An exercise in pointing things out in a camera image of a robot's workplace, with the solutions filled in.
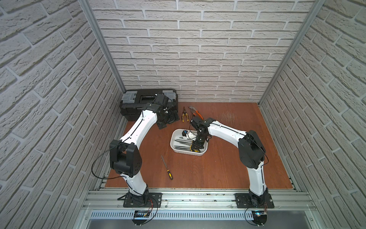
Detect file yellow black handle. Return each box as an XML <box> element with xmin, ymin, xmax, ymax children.
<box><xmin>173</xmin><ymin>146</ymin><xmax>191</xmax><ymax>151</ymax></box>
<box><xmin>175</xmin><ymin>137</ymin><xmax>192</xmax><ymax>144</ymax></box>

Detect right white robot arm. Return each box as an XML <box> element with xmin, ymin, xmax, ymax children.
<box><xmin>190</xmin><ymin>117</ymin><xmax>268</xmax><ymax>206</ymax></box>

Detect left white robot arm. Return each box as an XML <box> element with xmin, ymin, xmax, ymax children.
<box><xmin>110</xmin><ymin>94</ymin><xmax>179</xmax><ymax>199</ymax></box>

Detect white rectangular storage box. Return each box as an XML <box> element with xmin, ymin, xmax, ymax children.
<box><xmin>170</xmin><ymin>129</ymin><xmax>208</xmax><ymax>156</ymax></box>

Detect black plastic toolbox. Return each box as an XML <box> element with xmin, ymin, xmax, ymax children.
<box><xmin>119</xmin><ymin>88</ymin><xmax>178</xmax><ymax>121</ymax></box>

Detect left controller board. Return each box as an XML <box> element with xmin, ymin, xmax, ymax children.
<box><xmin>132</xmin><ymin>210</ymin><xmax>152</xmax><ymax>226</ymax></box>

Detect controller board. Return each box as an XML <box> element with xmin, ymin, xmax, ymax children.
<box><xmin>132</xmin><ymin>210</ymin><xmax>152</xmax><ymax>226</ymax></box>
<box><xmin>252</xmin><ymin>211</ymin><xmax>267</xmax><ymax>226</ymax></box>

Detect right controller board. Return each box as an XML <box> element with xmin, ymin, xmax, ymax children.
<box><xmin>252</xmin><ymin>211</ymin><xmax>267</xmax><ymax>226</ymax></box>

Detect orange handled pliers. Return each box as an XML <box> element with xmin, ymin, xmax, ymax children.
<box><xmin>189</xmin><ymin>106</ymin><xmax>204</xmax><ymax>120</ymax></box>

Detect yellow handled pliers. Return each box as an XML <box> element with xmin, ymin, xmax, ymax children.
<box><xmin>182</xmin><ymin>107</ymin><xmax>189</xmax><ymax>122</ymax></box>

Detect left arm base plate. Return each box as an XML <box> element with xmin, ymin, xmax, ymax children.
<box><xmin>118</xmin><ymin>192</ymin><xmax>163</xmax><ymax>208</ymax></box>

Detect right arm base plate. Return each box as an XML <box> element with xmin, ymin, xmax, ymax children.
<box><xmin>234</xmin><ymin>192</ymin><xmax>275</xmax><ymax>209</ymax></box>

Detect aluminium mounting rail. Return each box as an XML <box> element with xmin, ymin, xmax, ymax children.
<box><xmin>82</xmin><ymin>188</ymin><xmax>316</xmax><ymax>211</ymax></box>

